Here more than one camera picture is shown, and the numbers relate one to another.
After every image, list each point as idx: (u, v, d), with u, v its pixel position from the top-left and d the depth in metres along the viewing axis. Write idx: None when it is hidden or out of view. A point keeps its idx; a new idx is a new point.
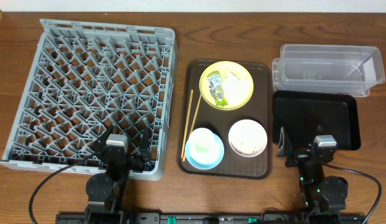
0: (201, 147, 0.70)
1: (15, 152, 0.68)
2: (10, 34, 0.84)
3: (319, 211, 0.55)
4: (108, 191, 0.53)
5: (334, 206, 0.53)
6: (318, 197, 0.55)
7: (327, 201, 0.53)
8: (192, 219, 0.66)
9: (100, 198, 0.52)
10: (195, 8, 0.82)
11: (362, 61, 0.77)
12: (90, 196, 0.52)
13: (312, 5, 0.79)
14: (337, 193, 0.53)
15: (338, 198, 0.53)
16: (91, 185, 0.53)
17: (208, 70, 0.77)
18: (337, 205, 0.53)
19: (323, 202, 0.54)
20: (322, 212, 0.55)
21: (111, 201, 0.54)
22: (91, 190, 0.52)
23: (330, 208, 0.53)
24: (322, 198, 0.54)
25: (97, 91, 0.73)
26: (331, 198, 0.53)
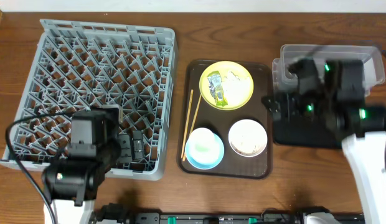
0: (202, 147, 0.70)
1: (15, 151, 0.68)
2: (10, 34, 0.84)
3: (342, 88, 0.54)
4: (100, 116, 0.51)
5: (347, 69, 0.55)
6: (333, 84, 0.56)
7: (340, 68, 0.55)
8: (192, 219, 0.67)
9: (88, 117, 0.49)
10: (195, 8, 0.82)
11: (362, 61, 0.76)
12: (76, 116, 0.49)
13: (312, 5, 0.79)
14: (353, 65, 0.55)
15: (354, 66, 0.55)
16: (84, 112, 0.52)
17: (208, 70, 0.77)
18: (352, 66, 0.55)
19: (338, 81, 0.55)
20: (345, 89, 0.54)
21: (96, 131, 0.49)
22: (82, 113, 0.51)
23: (344, 71, 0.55)
24: (332, 76, 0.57)
25: (97, 91, 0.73)
26: (349, 69, 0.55)
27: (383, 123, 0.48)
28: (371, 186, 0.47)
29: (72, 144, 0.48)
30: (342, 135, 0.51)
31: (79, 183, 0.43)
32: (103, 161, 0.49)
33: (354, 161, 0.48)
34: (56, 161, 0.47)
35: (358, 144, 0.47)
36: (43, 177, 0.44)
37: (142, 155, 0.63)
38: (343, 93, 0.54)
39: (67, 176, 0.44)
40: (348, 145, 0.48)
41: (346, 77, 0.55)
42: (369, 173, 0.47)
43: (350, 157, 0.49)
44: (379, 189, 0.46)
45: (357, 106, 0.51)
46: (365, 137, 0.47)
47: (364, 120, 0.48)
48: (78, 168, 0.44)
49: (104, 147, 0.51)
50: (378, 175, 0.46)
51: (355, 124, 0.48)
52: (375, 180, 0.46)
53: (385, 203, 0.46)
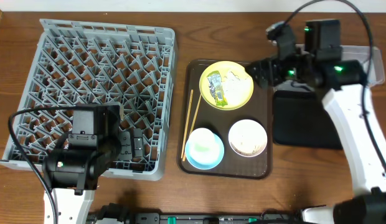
0: (201, 147, 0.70)
1: (15, 152, 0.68)
2: (10, 34, 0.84)
3: (320, 47, 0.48)
4: (101, 109, 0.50)
5: (325, 29, 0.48)
6: (312, 45, 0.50)
7: (319, 30, 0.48)
8: (192, 219, 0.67)
9: (89, 107, 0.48)
10: (195, 8, 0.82)
11: (363, 60, 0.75)
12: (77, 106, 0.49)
13: (312, 5, 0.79)
14: (332, 31, 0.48)
15: (334, 30, 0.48)
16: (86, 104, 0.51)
17: (208, 70, 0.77)
18: (330, 27, 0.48)
19: (316, 42, 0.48)
20: (324, 50, 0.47)
21: (97, 122, 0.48)
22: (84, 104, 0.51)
23: (320, 31, 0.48)
24: (310, 38, 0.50)
25: (97, 91, 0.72)
26: (327, 32, 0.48)
27: (360, 79, 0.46)
28: (353, 132, 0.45)
29: (73, 134, 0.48)
30: (323, 94, 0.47)
31: (80, 172, 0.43)
32: (104, 152, 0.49)
33: (335, 112, 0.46)
34: (56, 148, 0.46)
35: (338, 96, 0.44)
36: (43, 165, 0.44)
37: (142, 153, 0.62)
38: (323, 53, 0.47)
39: (68, 164, 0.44)
40: (329, 101, 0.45)
41: (324, 37, 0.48)
42: (347, 121, 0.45)
43: (332, 110, 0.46)
44: (358, 136, 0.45)
45: (333, 60, 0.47)
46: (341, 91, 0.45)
47: (338, 75, 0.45)
48: (78, 157, 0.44)
49: (105, 141, 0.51)
50: (358, 121, 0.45)
51: (332, 83, 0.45)
52: (353, 126, 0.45)
53: (369, 155, 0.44)
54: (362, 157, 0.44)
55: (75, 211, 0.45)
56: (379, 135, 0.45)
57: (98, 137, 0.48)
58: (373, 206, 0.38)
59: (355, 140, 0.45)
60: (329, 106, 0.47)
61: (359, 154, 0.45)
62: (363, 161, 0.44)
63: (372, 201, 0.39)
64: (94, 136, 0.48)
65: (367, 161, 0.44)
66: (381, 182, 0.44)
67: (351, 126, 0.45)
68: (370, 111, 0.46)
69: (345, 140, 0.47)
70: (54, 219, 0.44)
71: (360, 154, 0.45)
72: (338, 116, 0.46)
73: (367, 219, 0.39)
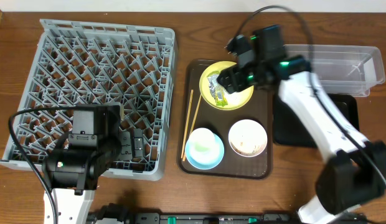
0: (201, 147, 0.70)
1: (15, 152, 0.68)
2: (10, 34, 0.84)
3: (267, 50, 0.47)
4: (101, 109, 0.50)
5: (266, 35, 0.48)
6: (259, 50, 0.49)
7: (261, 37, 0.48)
8: (192, 219, 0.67)
9: (89, 107, 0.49)
10: (195, 8, 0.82)
11: (362, 61, 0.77)
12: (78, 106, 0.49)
13: (312, 5, 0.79)
14: (275, 38, 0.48)
15: (274, 36, 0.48)
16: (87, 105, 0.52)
17: (208, 70, 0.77)
18: (270, 34, 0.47)
19: (261, 47, 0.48)
20: (271, 53, 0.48)
21: (97, 122, 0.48)
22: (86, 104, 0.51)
23: (263, 37, 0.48)
24: (258, 46, 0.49)
25: (97, 91, 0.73)
26: (271, 38, 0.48)
27: (307, 68, 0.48)
28: (308, 111, 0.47)
29: (73, 134, 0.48)
30: (278, 88, 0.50)
31: (80, 172, 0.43)
32: (104, 152, 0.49)
33: (291, 99, 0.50)
34: (56, 149, 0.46)
35: (289, 84, 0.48)
36: (43, 165, 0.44)
37: (143, 153, 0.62)
38: (271, 54, 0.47)
39: (68, 164, 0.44)
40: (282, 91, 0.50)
41: (269, 41, 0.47)
42: (301, 102, 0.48)
43: (288, 99, 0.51)
44: (314, 113, 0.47)
45: (281, 58, 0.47)
46: (291, 79, 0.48)
47: (286, 70, 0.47)
48: (78, 157, 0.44)
49: (105, 142, 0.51)
50: (310, 100, 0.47)
51: (282, 75, 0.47)
52: (307, 105, 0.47)
53: (328, 126, 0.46)
54: (321, 127, 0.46)
55: (75, 210, 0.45)
56: (332, 109, 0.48)
57: (98, 137, 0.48)
58: (342, 167, 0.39)
59: (312, 117, 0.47)
60: (284, 96, 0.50)
61: (317, 126, 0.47)
62: (325, 135, 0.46)
63: (338, 163, 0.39)
64: (94, 136, 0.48)
65: (326, 129, 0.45)
66: (342, 144, 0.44)
67: (305, 104, 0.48)
68: (320, 89, 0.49)
69: (307, 121, 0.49)
70: (54, 219, 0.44)
71: (318, 127, 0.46)
72: (295, 102, 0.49)
73: (339, 180, 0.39)
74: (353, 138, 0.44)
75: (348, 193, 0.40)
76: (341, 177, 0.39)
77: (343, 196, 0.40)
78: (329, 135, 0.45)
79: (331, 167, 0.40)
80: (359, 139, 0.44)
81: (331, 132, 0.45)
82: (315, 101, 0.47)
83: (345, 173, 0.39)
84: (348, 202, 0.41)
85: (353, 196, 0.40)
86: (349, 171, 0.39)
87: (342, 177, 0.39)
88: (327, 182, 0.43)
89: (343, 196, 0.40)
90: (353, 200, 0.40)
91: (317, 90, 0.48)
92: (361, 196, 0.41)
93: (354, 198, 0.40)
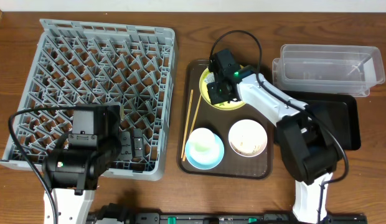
0: (201, 147, 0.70)
1: (15, 151, 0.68)
2: (10, 34, 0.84)
3: (223, 68, 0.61)
4: (101, 109, 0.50)
5: (220, 56, 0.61)
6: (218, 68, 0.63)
7: (218, 58, 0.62)
8: (192, 219, 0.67)
9: (89, 107, 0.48)
10: (195, 8, 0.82)
11: (362, 61, 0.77)
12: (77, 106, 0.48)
13: (313, 5, 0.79)
14: (226, 58, 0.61)
15: (227, 58, 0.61)
16: (85, 105, 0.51)
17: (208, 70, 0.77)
18: (223, 56, 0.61)
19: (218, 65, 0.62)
20: (226, 66, 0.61)
21: (97, 122, 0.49)
22: (85, 105, 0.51)
23: (218, 58, 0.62)
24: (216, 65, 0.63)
25: (97, 91, 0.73)
26: (223, 58, 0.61)
27: (255, 72, 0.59)
28: (259, 98, 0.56)
29: (73, 134, 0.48)
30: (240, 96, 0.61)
31: (80, 172, 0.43)
32: (104, 152, 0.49)
33: (248, 97, 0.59)
34: (56, 148, 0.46)
35: (241, 86, 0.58)
36: (43, 165, 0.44)
37: (143, 153, 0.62)
38: (226, 70, 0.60)
39: (68, 164, 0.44)
40: (241, 93, 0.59)
41: (223, 58, 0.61)
42: (253, 93, 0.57)
43: (246, 100, 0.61)
44: (263, 101, 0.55)
45: (234, 70, 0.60)
46: (243, 83, 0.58)
47: (239, 78, 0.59)
48: (78, 156, 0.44)
49: (104, 141, 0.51)
50: (256, 90, 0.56)
51: (236, 83, 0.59)
52: (258, 95, 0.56)
53: (273, 103, 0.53)
54: (269, 106, 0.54)
55: (75, 210, 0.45)
56: (278, 91, 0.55)
57: (98, 137, 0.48)
58: (289, 128, 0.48)
59: (263, 101, 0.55)
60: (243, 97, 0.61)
61: (267, 107, 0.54)
62: (273, 113, 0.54)
63: (287, 127, 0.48)
64: (94, 135, 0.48)
65: (273, 106, 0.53)
66: (286, 111, 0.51)
67: (255, 95, 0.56)
68: (266, 81, 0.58)
69: (262, 109, 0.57)
70: (54, 219, 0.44)
71: (267, 108, 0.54)
72: (249, 97, 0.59)
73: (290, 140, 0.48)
74: (295, 104, 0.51)
75: (302, 153, 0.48)
76: (291, 139, 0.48)
77: (300, 158, 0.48)
78: (276, 111, 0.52)
79: (281, 134, 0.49)
80: (300, 104, 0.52)
81: (277, 106, 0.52)
82: (264, 89, 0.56)
83: (292, 134, 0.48)
84: (310, 165, 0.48)
85: (309, 156, 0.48)
86: (297, 131, 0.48)
87: (292, 138, 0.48)
88: (287, 152, 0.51)
89: (300, 158, 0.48)
90: (312, 162, 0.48)
91: (264, 83, 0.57)
92: (319, 158, 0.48)
93: (312, 159, 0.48)
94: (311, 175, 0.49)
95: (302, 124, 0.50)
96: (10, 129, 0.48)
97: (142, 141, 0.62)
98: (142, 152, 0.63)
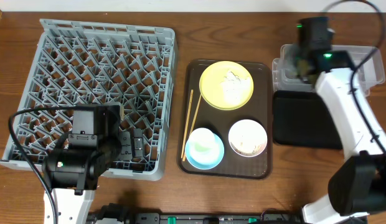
0: (201, 147, 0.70)
1: (15, 152, 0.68)
2: (10, 34, 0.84)
3: (312, 40, 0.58)
4: (101, 108, 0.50)
5: (314, 28, 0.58)
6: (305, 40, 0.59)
7: (310, 28, 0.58)
8: (192, 219, 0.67)
9: (89, 107, 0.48)
10: (194, 8, 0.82)
11: None
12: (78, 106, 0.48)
13: (313, 5, 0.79)
14: (320, 33, 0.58)
15: (320, 33, 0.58)
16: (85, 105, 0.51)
17: (208, 71, 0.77)
18: (319, 30, 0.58)
19: (307, 36, 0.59)
20: (316, 43, 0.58)
21: (97, 122, 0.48)
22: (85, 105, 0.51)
23: (310, 27, 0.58)
24: (304, 34, 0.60)
25: (97, 91, 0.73)
26: (317, 31, 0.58)
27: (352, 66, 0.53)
28: (342, 107, 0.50)
29: (73, 134, 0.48)
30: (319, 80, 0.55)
31: (80, 172, 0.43)
32: (103, 152, 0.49)
33: (327, 89, 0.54)
34: (56, 148, 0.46)
35: (328, 76, 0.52)
36: (43, 165, 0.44)
37: (143, 153, 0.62)
38: (314, 44, 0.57)
39: (68, 164, 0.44)
40: (321, 83, 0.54)
41: (315, 32, 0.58)
42: (336, 96, 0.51)
43: (324, 93, 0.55)
44: (347, 111, 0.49)
45: (324, 50, 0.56)
46: (332, 72, 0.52)
47: (330, 61, 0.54)
48: (79, 157, 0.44)
49: (105, 141, 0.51)
50: (343, 96, 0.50)
51: (324, 65, 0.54)
52: (342, 100, 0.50)
53: (358, 125, 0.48)
54: (351, 126, 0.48)
55: (75, 211, 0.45)
56: (367, 112, 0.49)
57: (98, 137, 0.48)
58: (364, 167, 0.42)
59: (345, 117, 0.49)
60: (322, 88, 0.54)
61: (348, 128, 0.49)
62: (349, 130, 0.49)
63: (363, 165, 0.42)
64: (94, 135, 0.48)
65: (356, 129, 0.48)
66: (368, 145, 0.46)
67: (341, 100, 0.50)
68: (360, 91, 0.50)
69: (337, 117, 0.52)
70: (54, 219, 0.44)
71: (348, 125, 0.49)
72: (330, 94, 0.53)
73: (357, 179, 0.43)
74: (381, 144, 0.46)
75: (363, 193, 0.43)
76: (358, 178, 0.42)
77: (355, 197, 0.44)
78: (357, 135, 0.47)
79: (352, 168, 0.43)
80: None
81: (362, 133, 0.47)
82: (352, 99, 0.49)
83: (366, 175, 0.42)
84: (360, 204, 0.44)
85: (364, 198, 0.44)
86: (370, 174, 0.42)
87: (360, 177, 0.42)
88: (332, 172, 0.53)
89: (354, 196, 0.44)
90: (362, 201, 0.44)
91: (357, 91, 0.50)
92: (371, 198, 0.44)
93: (365, 200, 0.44)
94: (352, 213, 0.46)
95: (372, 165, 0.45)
96: (10, 129, 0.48)
97: (142, 141, 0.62)
98: (142, 152, 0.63)
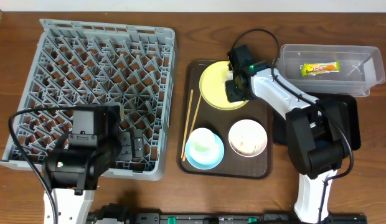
0: (201, 146, 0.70)
1: (15, 151, 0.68)
2: (10, 35, 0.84)
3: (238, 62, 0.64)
4: (103, 109, 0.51)
5: (238, 54, 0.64)
6: (235, 64, 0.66)
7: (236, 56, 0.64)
8: (192, 219, 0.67)
9: (89, 107, 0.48)
10: (194, 8, 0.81)
11: (362, 61, 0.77)
12: (78, 106, 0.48)
13: (313, 5, 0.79)
14: (243, 54, 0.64)
15: (243, 55, 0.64)
16: (86, 105, 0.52)
17: (208, 71, 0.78)
18: (245, 56, 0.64)
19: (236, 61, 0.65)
20: (242, 62, 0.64)
21: (97, 122, 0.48)
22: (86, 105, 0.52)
23: (235, 51, 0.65)
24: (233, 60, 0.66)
25: (97, 91, 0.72)
26: (240, 55, 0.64)
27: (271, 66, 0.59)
28: (272, 92, 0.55)
29: (73, 134, 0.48)
30: (251, 87, 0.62)
31: (79, 172, 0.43)
32: (103, 152, 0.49)
33: (260, 90, 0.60)
34: (56, 149, 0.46)
35: (256, 79, 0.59)
36: (44, 165, 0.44)
37: (143, 153, 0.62)
38: (241, 65, 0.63)
39: (68, 165, 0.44)
40: (254, 86, 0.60)
41: (240, 51, 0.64)
42: (265, 87, 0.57)
43: (260, 94, 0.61)
44: (275, 92, 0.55)
45: (248, 65, 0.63)
46: (256, 74, 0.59)
47: (254, 71, 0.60)
48: (78, 157, 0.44)
49: (104, 140, 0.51)
50: (269, 83, 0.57)
51: (250, 76, 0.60)
52: (268, 88, 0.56)
53: (287, 97, 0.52)
54: (281, 99, 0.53)
55: (75, 211, 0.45)
56: (290, 85, 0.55)
57: (98, 137, 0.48)
58: (298, 121, 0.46)
59: (277, 96, 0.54)
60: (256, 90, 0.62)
61: (280, 111, 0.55)
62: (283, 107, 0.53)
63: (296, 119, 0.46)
64: (94, 135, 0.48)
65: (284, 99, 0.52)
66: (297, 104, 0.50)
67: (266, 87, 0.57)
68: (281, 76, 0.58)
69: (274, 103, 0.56)
70: (54, 219, 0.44)
71: (279, 101, 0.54)
72: (262, 90, 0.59)
73: (298, 132, 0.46)
74: (306, 98, 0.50)
75: (312, 144, 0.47)
76: (297, 129, 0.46)
77: (306, 150, 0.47)
78: (287, 103, 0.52)
79: (290, 124, 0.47)
80: (312, 98, 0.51)
81: (289, 99, 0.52)
82: (276, 83, 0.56)
83: (303, 128, 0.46)
84: (314, 157, 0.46)
85: (314, 150, 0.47)
86: (305, 126, 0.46)
87: (299, 130, 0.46)
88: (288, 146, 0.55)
89: (306, 150, 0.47)
90: (317, 155, 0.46)
91: (277, 76, 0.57)
92: (324, 150, 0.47)
93: (317, 153, 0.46)
94: (313, 169, 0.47)
95: (310, 117, 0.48)
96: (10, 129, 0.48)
97: (143, 141, 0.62)
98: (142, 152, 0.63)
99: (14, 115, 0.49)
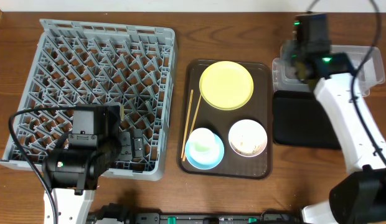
0: (201, 147, 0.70)
1: (15, 152, 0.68)
2: (10, 35, 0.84)
3: (310, 41, 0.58)
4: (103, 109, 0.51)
5: (312, 32, 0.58)
6: (302, 40, 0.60)
7: (309, 32, 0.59)
8: (192, 219, 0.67)
9: (89, 107, 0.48)
10: (194, 9, 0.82)
11: None
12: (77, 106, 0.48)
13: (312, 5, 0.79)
14: (317, 33, 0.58)
15: (317, 34, 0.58)
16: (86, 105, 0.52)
17: (208, 71, 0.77)
18: (320, 37, 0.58)
19: (305, 37, 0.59)
20: (315, 43, 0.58)
21: (97, 122, 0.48)
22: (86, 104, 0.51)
23: (310, 26, 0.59)
24: (301, 32, 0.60)
25: (97, 91, 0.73)
26: (314, 32, 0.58)
27: (349, 68, 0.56)
28: (344, 117, 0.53)
29: (73, 134, 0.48)
30: (318, 79, 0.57)
31: (80, 172, 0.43)
32: (103, 152, 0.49)
33: (325, 97, 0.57)
34: (56, 149, 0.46)
35: (327, 83, 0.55)
36: (44, 165, 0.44)
37: (143, 153, 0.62)
38: (314, 45, 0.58)
39: (68, 165, 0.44)
40: (320, 88, 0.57)
41: (314, 32, 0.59)
42: (338, 104, 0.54)
43: (324, 99, 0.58)
44: (350, 120, 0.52)
45: (321, 52, 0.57)
46: (331, 78, 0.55)
47: (327, 65, 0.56)
48: (79, 157, 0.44)
49: (104, 140, 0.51)
50: (345, 104, 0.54)
51: (322, 68, 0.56)
52: (342, 109, 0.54)
53: (358, 131, 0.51)
54: (353, 139, 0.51)
55: (75, 211, 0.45)
56: (368, 120, 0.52)
57: (98, 137, 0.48)
58: (365, 183, 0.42)
59: (347, 127, 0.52)
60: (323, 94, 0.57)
61: (349, 138, 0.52)
62: (352, 143, 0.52)
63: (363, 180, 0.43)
64: (94, 136, 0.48)
65: (358, 141, 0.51)
66: (371, 160, 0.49)
67: (334, 105, 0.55)
68: (360, 96, 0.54)
69: (341, 128, 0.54)
70: (54, 219, 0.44)
71: (348, 137, 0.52)
72: (330, 102, 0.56)
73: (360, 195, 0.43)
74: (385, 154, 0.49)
75: (368, 208, 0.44)
76: (361, 191, 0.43)
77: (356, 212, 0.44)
78: (358, 147, 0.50)
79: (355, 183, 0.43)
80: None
81: (363, 145, 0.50)
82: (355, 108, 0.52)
83: (367, 191, 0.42)
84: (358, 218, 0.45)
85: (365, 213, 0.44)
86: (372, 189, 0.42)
87: (363, 192, 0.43)
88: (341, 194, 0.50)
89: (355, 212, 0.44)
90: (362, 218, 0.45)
91: (357, 98, 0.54)
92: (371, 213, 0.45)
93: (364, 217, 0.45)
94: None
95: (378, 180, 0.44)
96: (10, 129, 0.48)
97: (144, 141, 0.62)
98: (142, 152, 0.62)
99: (14, 115, 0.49)
